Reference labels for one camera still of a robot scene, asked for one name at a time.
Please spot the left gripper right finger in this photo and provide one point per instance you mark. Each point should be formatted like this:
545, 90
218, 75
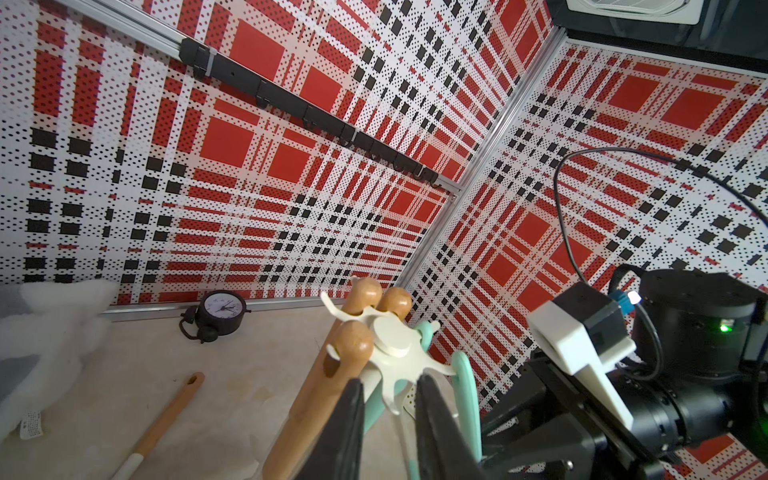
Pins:
441, 450

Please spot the small black alarm clock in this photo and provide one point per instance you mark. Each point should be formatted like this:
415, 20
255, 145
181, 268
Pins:
219, 313

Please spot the cream skimmer green handle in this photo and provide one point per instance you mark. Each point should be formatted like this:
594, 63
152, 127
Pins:
399, 357
466, 397

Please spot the grey white plush toy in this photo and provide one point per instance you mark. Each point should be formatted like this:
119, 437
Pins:
48, 330

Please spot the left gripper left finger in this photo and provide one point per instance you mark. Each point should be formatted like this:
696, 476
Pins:
337, 453

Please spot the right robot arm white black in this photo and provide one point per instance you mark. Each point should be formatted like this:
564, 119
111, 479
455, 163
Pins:
701, 343

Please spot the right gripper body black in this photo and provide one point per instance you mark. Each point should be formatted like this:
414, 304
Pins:
548, 418

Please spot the slotted spoon wooden handle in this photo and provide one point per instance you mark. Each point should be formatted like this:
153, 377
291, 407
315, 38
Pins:
160, 427

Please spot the cream utensil rack stand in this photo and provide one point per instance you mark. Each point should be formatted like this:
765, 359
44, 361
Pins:
366, 318

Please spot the skimmer wooden handle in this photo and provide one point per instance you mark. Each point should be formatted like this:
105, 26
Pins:
365, 292
397, 301
347, 350

